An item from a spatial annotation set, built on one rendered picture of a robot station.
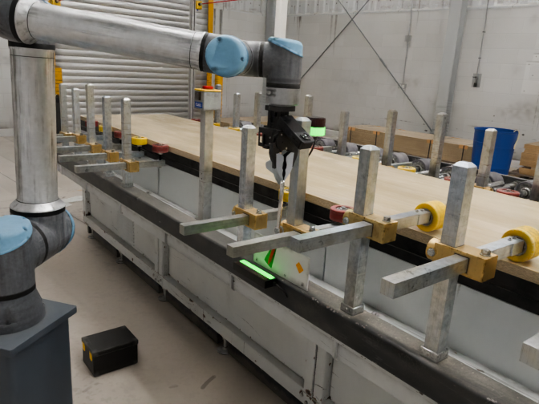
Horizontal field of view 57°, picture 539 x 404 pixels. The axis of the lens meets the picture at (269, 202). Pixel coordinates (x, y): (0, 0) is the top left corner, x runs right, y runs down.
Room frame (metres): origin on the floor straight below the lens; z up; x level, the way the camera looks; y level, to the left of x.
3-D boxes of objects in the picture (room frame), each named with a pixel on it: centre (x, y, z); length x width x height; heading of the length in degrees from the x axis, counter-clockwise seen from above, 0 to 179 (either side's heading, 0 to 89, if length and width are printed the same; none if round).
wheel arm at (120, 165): (2.30, 0.71, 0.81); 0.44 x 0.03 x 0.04; 129
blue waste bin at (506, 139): (6.52, -2.92, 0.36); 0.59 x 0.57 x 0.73; 135
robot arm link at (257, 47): (1.33, 0.10, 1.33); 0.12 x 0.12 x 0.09; 85
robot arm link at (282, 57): (1.33, -0.01, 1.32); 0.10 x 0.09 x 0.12; 85
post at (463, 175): (0.99, -0.39, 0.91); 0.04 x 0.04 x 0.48; 39
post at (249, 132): (1.58, 0.08, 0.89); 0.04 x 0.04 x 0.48; 39
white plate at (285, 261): (1.39, -0.04, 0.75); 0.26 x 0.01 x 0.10; 39
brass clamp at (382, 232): (1.17, -0.25, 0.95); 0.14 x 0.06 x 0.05; 39
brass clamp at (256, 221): (1.56, 0.06, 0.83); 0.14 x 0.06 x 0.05; 39
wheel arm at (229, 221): (1.52, 0.08, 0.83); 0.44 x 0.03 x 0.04; 129
